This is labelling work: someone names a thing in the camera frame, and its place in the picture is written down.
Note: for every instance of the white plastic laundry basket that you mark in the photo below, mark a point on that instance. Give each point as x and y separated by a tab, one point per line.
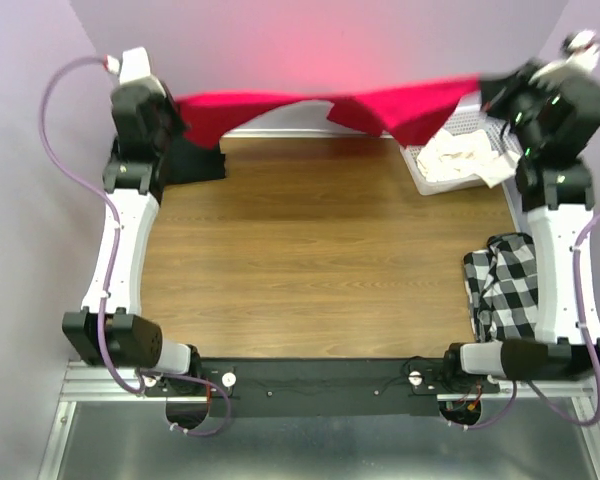
465	119

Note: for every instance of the white crumpled t-shirt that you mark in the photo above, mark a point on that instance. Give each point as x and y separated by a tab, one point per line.
448	157

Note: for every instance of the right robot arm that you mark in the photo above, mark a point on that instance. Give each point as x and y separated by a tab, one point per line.
553	110

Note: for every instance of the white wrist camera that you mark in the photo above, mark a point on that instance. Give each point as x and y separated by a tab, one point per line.
580	56
134	64

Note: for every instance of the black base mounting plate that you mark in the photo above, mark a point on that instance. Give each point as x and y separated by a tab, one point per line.
293	387

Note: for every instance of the folded black t-shirt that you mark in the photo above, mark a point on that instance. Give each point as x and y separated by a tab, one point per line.
182	163

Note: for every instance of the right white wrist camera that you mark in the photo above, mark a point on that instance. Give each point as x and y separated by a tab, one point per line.
580	56

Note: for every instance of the white baseboard strip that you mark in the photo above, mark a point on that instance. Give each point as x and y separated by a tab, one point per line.
294	133

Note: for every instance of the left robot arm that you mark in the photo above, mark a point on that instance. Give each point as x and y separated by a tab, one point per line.
146	120

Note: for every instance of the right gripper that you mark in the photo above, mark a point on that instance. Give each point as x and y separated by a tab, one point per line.
495	91

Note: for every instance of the black white checkered cloth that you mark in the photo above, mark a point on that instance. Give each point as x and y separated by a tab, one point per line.
501	284

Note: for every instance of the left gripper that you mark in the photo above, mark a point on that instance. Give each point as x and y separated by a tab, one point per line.
166	102

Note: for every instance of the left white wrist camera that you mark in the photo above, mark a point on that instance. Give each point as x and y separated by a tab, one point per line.
134	64

